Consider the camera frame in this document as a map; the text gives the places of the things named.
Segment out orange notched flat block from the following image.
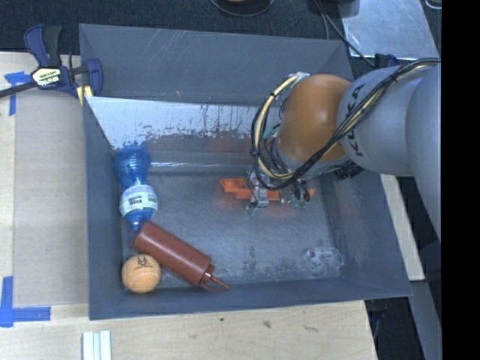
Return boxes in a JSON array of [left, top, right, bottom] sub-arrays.
[[219, 178, 317, 204]]

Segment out clear glass thing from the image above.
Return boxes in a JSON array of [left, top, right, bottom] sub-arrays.
[[299, 245, 345, 279]]

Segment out brown squeeze bottle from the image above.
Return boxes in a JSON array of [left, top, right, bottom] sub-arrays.
[[131, 221, 231, 293]]

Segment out blue plastic bottle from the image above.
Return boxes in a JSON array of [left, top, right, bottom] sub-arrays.
[[112, 145, 160, 233]]

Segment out grey metal bin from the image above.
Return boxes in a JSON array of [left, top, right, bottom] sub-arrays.
[[78, 23, 414, 321]]

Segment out orange tennis ball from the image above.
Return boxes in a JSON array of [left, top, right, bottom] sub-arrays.
[[120, 254, 163, 295]]

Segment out brown cardboard board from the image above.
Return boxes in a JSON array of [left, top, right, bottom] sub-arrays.
[[13, 89, 91, 309]]

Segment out black cylinder on white bracket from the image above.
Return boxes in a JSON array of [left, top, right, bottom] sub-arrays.
[[334, 165, 364, 182]]

